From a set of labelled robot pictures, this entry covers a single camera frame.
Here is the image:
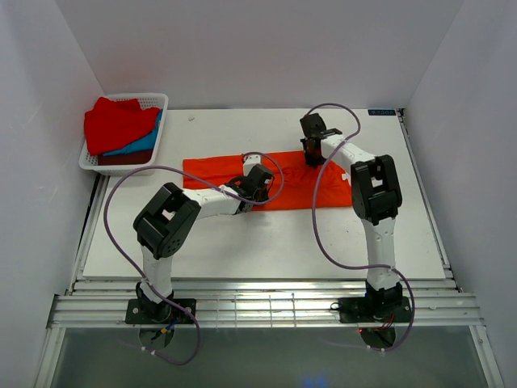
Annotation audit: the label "blue table label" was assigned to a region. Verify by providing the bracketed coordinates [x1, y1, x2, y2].
[368, 109, 397, 116]

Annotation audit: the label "dark maroon t shirt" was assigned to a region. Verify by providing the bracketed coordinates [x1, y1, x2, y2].
[97, 150, 153, 166]

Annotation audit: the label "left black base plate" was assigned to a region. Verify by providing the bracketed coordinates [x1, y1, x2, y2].
[124, 298, 196, 326]

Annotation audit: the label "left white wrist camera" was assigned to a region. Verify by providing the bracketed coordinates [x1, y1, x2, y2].
[242, 153, 262, 176]

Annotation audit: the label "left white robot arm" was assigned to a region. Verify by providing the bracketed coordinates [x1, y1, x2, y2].
[133, 164, 274, 323]

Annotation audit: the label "red t shirt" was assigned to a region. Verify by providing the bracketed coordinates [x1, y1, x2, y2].
[84, 97, 161, 156]

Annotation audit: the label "aluminium frame rails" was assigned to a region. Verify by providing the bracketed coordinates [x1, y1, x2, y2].
[48, 279, 484, 329]

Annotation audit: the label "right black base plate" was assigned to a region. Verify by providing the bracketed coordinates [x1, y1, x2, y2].
[336, 297, 413, 323]

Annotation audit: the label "blue t shirt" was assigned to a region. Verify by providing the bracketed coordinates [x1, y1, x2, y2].
[103, 110, 163, 157]

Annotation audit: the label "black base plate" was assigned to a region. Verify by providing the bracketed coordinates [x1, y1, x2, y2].
[124, 298, 196, 326]
[336, 297, 413, 323]

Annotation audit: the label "orange t shirt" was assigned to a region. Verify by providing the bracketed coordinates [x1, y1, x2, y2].
[183, 150, 352, 211]

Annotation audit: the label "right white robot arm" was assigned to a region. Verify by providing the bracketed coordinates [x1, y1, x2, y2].
[300, 113, 403, 321]

